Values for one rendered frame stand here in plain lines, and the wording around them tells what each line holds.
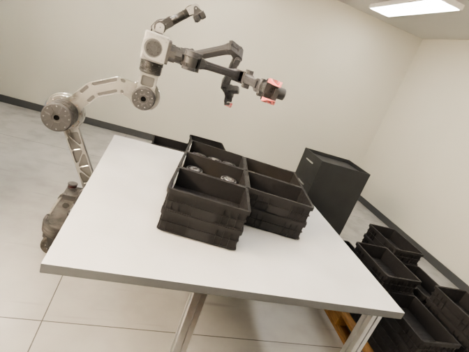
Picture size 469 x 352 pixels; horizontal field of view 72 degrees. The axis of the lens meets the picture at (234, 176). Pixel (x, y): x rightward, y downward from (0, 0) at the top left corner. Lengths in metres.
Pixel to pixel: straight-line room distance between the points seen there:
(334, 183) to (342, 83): 2.49
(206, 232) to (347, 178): 2.29
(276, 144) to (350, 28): 2.08
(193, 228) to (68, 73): 3.94
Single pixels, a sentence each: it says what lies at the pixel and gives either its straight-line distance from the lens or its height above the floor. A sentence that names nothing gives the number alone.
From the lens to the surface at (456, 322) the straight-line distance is 2.60.
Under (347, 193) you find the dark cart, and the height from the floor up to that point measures 0.64.
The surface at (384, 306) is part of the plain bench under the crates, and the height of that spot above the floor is 0.70.
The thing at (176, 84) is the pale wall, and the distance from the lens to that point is 4.98.
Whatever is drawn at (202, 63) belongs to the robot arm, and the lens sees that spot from 1.89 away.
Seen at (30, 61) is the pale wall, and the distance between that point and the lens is 5.29.
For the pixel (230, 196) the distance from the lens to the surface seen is 1.76.
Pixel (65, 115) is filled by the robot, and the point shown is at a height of 0.91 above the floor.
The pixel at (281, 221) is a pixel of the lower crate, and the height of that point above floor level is 0.79.
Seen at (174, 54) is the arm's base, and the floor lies 1.46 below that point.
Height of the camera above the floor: 1.53
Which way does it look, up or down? 19 degrees down
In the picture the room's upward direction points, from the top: 20 degrees clockwise
